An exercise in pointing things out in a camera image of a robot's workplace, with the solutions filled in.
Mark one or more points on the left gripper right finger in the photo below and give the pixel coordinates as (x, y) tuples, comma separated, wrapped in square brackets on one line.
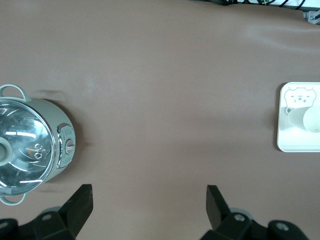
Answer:
[(217, 212)]

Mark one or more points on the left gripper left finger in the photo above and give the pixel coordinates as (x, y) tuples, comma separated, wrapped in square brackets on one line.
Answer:
[(75, 212)]

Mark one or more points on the white plastic cup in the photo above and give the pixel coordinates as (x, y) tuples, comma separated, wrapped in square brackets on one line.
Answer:
[(297, 118)]

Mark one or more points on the white bear print tray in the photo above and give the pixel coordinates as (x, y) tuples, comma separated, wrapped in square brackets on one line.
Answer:
[(281, 140)]

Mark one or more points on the pale green electric pot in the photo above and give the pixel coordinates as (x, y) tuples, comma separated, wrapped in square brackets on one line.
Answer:
[(63, 112)]

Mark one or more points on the glass pot lid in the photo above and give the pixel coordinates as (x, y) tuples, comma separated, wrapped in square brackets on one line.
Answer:
[(22, 125)]

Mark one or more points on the brown table mat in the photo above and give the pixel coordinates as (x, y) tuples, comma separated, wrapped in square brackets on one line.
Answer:
[(162, 87)]

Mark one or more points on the aluminium frame bracket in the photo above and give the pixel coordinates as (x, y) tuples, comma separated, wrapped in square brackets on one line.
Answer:
[(312, 17)]

